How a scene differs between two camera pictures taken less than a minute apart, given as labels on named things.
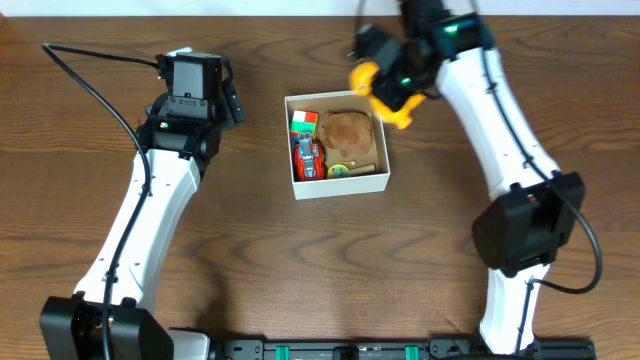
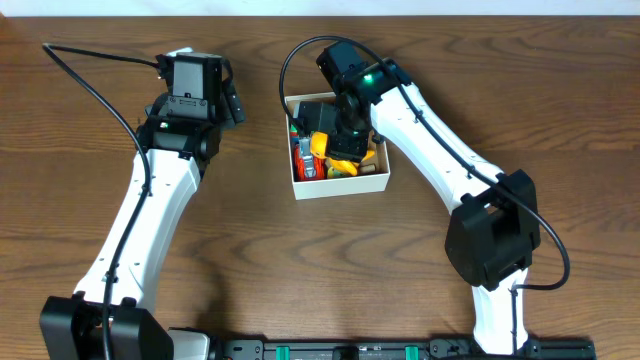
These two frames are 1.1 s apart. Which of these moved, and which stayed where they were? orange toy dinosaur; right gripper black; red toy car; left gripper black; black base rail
Moved: right gripper black; orange toy dinosaur
Stayed: left gripper black; red toy car; black base rail
